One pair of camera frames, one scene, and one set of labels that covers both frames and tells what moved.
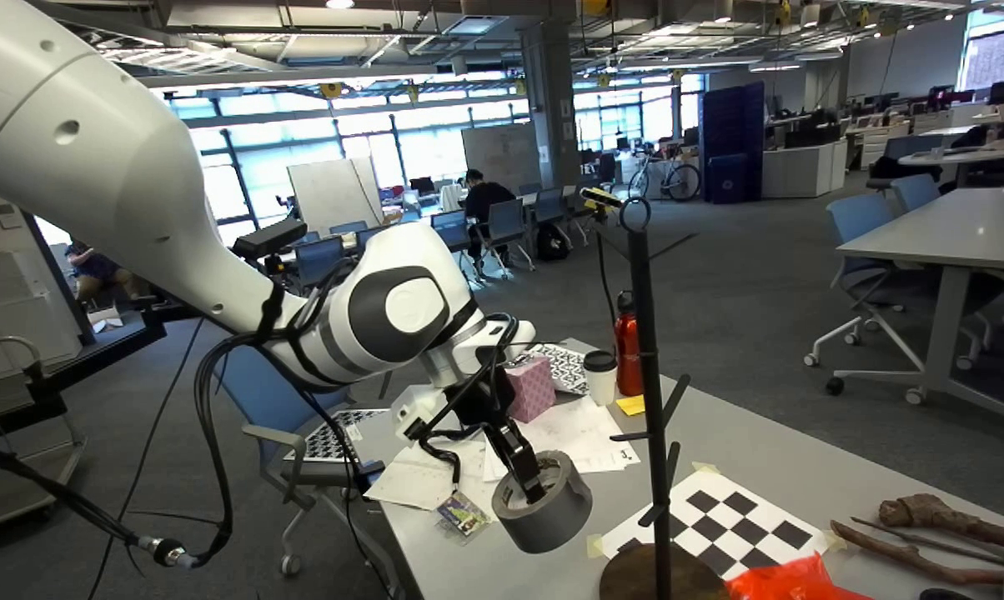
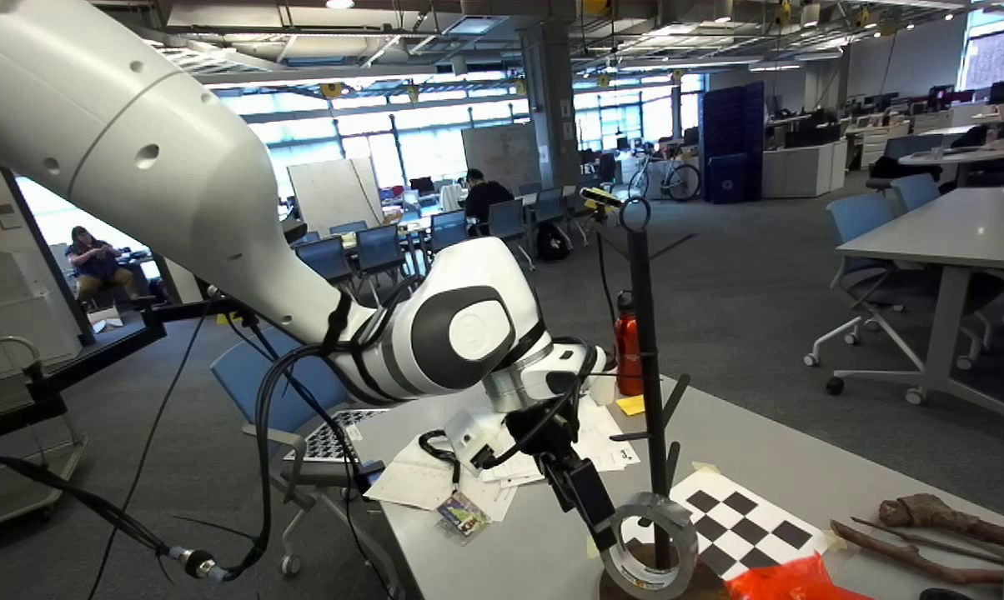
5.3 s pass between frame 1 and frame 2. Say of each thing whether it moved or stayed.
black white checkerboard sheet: stayed
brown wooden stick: stayed
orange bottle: stayed
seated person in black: stayed
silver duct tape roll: moved
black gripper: moved
